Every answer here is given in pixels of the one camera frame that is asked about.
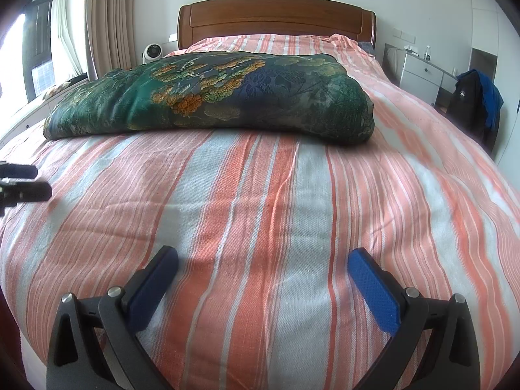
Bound wooden headboard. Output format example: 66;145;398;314
177;0;376;55

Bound white round fan heater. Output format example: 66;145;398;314
142;43;163;63

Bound blue hanging cloth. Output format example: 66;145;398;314
477;71;504;131

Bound beige curtain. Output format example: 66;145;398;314
84;0;141;80

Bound window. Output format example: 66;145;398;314
24;0;58;98

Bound white window bench cabinet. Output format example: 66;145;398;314
0;77;90;147

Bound bed with striped pink sheet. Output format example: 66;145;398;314
0;32;520;390

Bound dark hanging jacket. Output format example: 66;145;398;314
447;69;498;147

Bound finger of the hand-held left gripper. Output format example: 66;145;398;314
0;179;53;217
0;162;38;179

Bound white wardrobe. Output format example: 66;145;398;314
469;0;520;163

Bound white wall switch panel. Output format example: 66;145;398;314
392;28;416;45

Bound floral patterned cloth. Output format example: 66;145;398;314
43;81;88;98

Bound white sheer curtain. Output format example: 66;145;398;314
53;0;92;80

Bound green patterned padded jacket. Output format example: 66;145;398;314
43;51;375;146

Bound white nightstand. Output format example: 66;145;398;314
384;43;458;108

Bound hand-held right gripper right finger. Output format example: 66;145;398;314
347;247;482;390

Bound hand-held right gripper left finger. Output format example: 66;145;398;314
46;245;180;390

